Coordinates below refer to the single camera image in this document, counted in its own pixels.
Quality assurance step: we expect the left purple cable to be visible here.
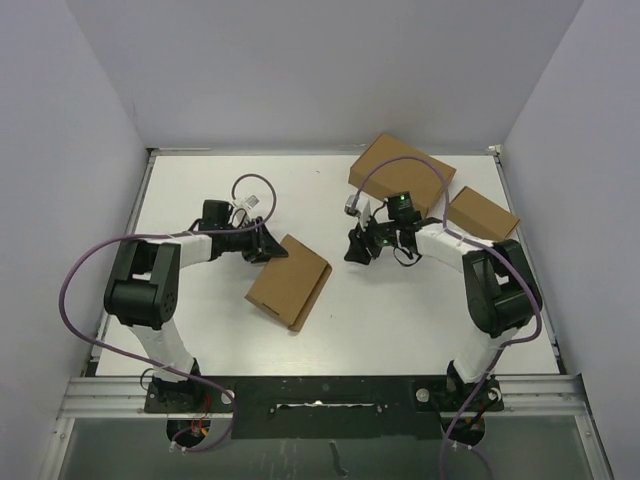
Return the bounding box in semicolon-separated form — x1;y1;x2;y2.
58;173;280;455

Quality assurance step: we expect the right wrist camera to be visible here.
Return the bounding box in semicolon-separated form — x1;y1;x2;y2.
344;194;372;230

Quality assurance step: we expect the small closed cardboard box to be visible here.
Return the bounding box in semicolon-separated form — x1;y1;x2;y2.
447;186;520;241

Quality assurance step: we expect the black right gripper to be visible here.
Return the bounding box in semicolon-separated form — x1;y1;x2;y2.
344;214;399;265

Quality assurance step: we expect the purple cable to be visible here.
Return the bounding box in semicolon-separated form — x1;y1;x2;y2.
354;155;544;480
58;173;280;455

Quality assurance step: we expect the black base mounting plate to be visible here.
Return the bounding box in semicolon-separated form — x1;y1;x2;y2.
144;375;504;446

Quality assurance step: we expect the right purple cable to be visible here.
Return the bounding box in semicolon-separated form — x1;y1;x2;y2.
354;155;544;480

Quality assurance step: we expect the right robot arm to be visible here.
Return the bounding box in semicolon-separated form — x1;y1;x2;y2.
344;192;542;409

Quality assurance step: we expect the large closed cardboard box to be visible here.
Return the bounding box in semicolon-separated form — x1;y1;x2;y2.
348;133;456;216

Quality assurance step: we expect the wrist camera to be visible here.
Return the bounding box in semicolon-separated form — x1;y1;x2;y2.
344;194;372;230
234;195;260;211

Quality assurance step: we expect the aluminium table frame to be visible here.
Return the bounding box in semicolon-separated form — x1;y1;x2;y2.
39;144;614;480

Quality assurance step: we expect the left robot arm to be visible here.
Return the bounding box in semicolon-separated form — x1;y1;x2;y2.
104;200;288;411

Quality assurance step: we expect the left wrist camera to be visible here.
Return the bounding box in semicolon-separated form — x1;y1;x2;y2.
234;195;260;211

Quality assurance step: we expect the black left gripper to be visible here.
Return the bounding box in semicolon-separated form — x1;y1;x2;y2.
220;217;286;263

